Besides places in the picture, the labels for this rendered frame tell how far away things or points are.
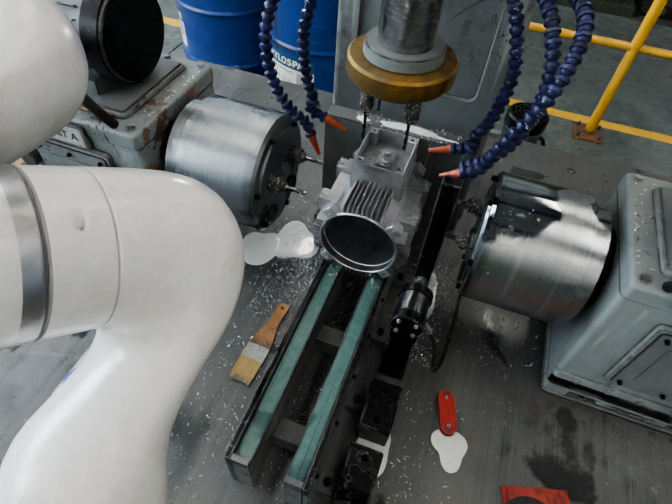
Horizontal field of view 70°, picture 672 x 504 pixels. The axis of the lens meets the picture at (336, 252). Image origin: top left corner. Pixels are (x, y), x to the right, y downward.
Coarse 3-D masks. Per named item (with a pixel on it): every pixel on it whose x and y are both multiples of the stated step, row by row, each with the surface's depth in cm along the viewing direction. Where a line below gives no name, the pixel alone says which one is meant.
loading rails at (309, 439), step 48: (336, 288) 103; (384, 288) 97; (288, 336) 88; (336, 336) 98; (384, 336) 102; (288, 384) 85; (336, 384) 84; (240, 432) 77; (288, 432) 85; (240, 480) 82; (288, 480) 72; (336, 480) 83
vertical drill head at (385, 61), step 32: (384, 0) 69; (416, 0) 66; (384, 32) 71; (416, 32) 69; (352, 64) 74; (384, 64) 72; (416, 64) 71; (448, 64) 75; (384, 96) 73; (416, 96) 72
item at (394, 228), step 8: (416, 168) 96; (424, 168) 98; (416, 176) 98; (328, 208) 88; (336, 208) 89; (328, 216) 89; (392, 224) 86; (400, 224) 87; (392, 232) 87; (400, 232) 86; (328, 256) 98; (384, 272) 95
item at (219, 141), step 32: (224, 96) 99; (192, 128) 91; (224, 128) 90; (256, 128) 90; (288, 128) 97; (192, 160) 91; (224, 160) 89; (256, 160) 88; (288, 160) 101; (224, 192) 91; (256, 192) 92; (288, 192) 109; (256, 224) 97
